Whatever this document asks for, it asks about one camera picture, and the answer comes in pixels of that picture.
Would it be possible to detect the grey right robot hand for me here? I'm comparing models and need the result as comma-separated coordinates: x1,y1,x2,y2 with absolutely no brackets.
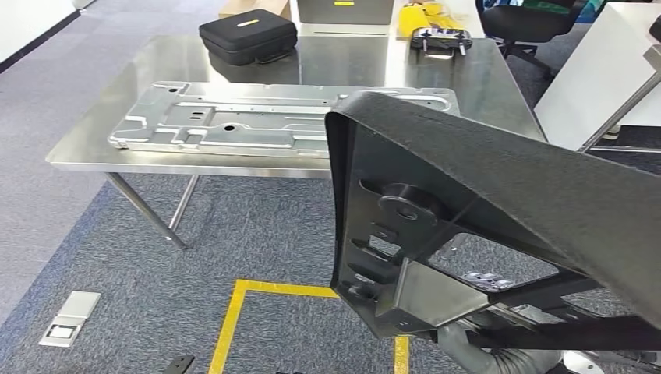
437,270,516,374

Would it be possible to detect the black perforated plate part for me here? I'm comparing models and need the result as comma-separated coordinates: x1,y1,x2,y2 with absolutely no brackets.
325,91,661,353

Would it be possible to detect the stainless steel workbench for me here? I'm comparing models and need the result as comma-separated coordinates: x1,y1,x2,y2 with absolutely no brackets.
45,34,549,252

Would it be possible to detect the yellow floor tape square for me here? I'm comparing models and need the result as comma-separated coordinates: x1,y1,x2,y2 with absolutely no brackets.
207,279,411,374

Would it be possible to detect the black remote controller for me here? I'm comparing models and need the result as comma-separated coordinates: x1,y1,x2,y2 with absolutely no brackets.
410,26,474,57

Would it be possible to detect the stamped silver metal panel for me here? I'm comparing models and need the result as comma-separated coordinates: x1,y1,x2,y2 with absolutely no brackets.
107,80,461,160

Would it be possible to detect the black office chair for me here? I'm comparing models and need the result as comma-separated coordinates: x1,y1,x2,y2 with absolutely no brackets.
475,0,585,79

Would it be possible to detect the yellow object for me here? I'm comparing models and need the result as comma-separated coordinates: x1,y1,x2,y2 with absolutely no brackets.
396,0,466,40

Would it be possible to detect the white desk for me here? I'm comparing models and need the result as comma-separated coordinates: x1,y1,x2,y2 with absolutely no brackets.
288,0,486,40

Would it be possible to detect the grey box with yellow label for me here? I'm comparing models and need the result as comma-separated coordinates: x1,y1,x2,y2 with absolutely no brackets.
296,0,396,26

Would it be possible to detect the black zip carrying case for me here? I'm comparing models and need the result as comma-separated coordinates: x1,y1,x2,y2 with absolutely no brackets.
198,9,299,67

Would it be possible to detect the grey floor socket box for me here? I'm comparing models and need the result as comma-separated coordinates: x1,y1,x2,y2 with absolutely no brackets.
38,290,102,348

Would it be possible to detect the brown cardboard box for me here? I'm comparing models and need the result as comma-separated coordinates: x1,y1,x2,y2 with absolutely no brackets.
219,0,292,22

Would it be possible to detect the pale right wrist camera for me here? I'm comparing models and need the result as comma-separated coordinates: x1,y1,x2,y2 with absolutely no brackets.
563,351,606,374

